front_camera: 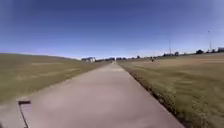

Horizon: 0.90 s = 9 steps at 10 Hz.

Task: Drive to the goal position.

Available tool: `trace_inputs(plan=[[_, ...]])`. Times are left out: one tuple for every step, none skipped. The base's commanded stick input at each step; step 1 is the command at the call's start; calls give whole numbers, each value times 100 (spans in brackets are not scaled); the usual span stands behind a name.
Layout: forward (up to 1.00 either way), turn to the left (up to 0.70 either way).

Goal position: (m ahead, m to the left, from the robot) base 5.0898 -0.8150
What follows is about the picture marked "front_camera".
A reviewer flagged white building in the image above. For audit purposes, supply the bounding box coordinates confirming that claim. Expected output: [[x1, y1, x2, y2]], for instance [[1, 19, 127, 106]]
[[81, 56, 97, 63]]

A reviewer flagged grey concrete path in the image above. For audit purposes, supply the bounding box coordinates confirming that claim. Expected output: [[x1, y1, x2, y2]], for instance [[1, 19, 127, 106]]
[[0, 61, 186, 128]]

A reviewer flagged tall lamp pole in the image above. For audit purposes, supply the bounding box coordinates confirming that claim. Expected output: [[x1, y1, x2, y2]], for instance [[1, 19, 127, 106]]
[[207, 30, 213, 53]]

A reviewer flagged dry grass field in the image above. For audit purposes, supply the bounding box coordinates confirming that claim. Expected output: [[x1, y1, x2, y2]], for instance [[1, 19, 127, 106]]
[[117, 52, 224, 128], [0, 53, 111, 106]]

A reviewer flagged dark tree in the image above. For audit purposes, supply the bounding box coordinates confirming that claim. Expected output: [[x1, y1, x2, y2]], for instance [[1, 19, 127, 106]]
[[195, 49, 205, 55]]

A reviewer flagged distant row of trees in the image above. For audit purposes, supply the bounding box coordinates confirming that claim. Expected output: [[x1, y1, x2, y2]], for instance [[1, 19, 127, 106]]
[[95, 56, 141, 63]]

